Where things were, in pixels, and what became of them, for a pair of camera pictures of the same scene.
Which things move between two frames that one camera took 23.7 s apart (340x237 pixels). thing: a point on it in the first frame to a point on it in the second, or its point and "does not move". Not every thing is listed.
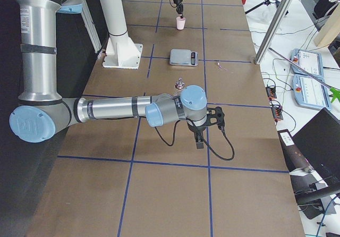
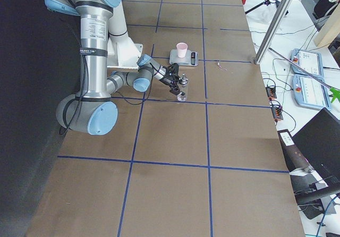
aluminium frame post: (268, 43) does not move
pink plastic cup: (180, 23) to (181, 49)
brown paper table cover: (121, 177) does not move
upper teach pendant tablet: (312, 62) does not move
